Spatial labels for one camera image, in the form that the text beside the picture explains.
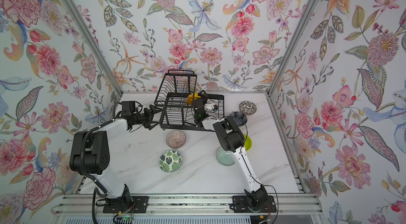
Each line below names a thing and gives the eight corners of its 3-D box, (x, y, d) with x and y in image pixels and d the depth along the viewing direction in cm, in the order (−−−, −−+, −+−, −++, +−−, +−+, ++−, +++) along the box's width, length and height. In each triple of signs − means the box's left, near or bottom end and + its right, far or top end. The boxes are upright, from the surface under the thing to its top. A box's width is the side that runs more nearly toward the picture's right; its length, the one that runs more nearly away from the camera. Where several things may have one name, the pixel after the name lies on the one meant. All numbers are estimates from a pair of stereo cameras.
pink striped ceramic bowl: (166, 148, 93) (165, 145, 90) (168, 134, 100) (167, 130, 96) (185, 148, 94) (184, 145, 90) (186, 134, 100) (186, 130, 96)
